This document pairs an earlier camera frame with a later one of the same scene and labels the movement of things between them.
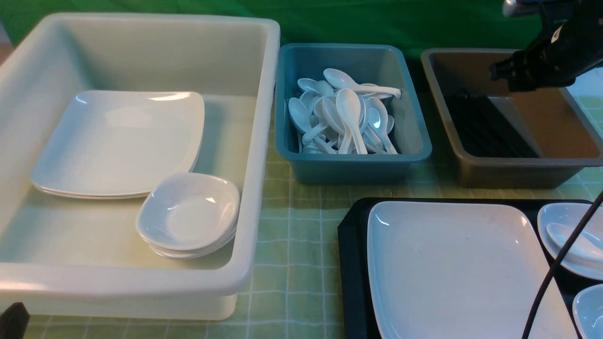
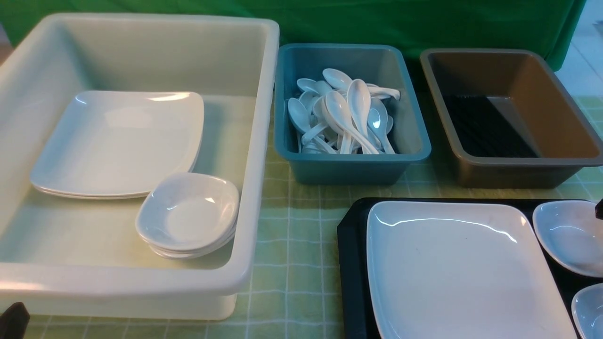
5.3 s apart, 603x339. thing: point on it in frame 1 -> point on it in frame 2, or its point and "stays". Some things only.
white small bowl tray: [587, 309] stays
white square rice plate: [459, 270] stays
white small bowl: [557, 221] stays
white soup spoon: [589, 245] -> [359, 99]
